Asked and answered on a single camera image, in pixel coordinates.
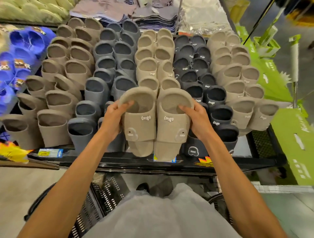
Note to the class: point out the person's left hand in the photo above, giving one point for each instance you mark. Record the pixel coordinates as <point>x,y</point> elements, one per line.
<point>112,122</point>

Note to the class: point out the person's right hand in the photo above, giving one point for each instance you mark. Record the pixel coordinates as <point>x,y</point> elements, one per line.
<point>200,122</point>

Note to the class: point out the grey rubber slipper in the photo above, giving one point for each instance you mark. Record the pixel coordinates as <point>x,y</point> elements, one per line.
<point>97,92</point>
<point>125,85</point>
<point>117,144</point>
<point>108,106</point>
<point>87,111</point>
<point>81,134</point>

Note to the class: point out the beige logo rubber slipper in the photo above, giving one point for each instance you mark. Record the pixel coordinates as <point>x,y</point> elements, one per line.
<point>171,132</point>
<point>170,83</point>
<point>241,112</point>
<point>139,127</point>
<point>263,115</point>

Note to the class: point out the black slipper display shelf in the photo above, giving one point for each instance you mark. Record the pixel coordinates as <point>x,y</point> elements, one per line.
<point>122,164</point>

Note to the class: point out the column of pale cream slippers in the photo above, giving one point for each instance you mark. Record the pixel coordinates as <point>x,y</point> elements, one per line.
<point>225,58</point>

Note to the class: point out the column of black slippers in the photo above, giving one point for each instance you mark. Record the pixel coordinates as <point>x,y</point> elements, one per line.
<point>186,54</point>

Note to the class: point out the column of grey slippers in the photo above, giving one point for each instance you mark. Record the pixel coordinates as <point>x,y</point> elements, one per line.
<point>105,49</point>

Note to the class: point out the column of beige slippers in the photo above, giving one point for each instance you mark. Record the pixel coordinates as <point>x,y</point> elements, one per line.
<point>147,54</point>

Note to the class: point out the black basket with wavy slots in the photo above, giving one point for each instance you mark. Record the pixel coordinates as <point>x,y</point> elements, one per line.
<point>220,206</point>

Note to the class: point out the display of taupe slides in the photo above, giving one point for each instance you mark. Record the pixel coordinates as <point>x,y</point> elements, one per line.
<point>78,36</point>

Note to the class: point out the display of blue cartoon slides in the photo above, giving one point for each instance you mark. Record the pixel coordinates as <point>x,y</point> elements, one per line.
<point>22,56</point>

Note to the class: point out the rows of beige cartoon slippers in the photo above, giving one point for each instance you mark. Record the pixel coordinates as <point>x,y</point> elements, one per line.
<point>6,36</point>

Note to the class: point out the person's right forearm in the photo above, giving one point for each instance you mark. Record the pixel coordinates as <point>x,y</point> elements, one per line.
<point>245,193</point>

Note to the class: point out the person's left forearm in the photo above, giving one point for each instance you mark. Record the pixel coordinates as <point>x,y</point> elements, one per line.
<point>63,191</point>

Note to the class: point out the person's light blue jeans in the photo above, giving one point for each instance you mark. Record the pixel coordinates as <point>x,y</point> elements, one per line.
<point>160,187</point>

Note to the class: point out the person's light grey shirt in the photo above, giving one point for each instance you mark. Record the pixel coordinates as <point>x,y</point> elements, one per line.
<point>159,215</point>

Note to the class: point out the yellow starburst price sticker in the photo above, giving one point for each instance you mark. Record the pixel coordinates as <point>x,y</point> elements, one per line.
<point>14,152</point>
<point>204,162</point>

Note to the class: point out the green cardboard box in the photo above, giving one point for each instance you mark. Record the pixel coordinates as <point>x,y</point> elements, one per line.
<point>244,36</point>
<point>272,78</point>
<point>294,147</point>

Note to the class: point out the green white mop bucket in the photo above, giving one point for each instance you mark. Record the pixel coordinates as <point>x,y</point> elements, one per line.
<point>266,44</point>

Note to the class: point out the clear plastic wrapped goods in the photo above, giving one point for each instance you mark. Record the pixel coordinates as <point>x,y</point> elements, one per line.
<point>206,17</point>

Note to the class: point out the stack of navy folded textiles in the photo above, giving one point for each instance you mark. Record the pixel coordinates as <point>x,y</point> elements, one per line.
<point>110,12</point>

